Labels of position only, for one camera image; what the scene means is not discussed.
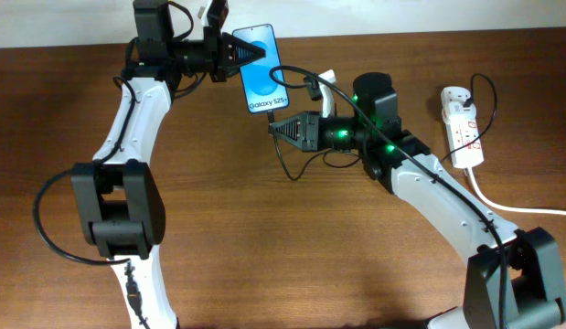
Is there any black USB charging cable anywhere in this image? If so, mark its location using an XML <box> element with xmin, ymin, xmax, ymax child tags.
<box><xmin>266</xmin><ymin>72</ymin><xmax>498</xmax><ymax>182</ymax></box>

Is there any blue screen Galaxy smartphone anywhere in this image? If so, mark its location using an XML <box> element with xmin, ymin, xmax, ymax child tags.
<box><xmin>233</xmin><ymin>24</ymin><xmax>289</xmax><ymax>114</ymax></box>

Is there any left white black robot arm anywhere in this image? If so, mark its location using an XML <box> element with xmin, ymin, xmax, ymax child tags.
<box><xmin>71</xmin><ymin>0</ymin><xmax>265</xmax><ymax>328</ymax></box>

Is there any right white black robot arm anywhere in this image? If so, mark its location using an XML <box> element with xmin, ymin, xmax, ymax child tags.
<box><xmin>269</xmin><ymin>72</ymin><xmax>566</xmax><ymax>328</ymax></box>

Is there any white USB charger plug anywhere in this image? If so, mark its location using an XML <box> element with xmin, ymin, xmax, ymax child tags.
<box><xmin>441</xmin><ymin>86</ymin><xmax>476</xmax><ymax>123</ymax></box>

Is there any white power strip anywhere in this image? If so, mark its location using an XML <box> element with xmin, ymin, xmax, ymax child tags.
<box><xmin>442</xmin><ymin>104</ymin><xmax>484</xmax><ymax>169</ymax></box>

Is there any white power strip cord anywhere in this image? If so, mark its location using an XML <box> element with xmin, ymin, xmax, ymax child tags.
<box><xmin>465</xmin><ymin>166</ymin><xmax>566</xmax><ymax>218</ymax></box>

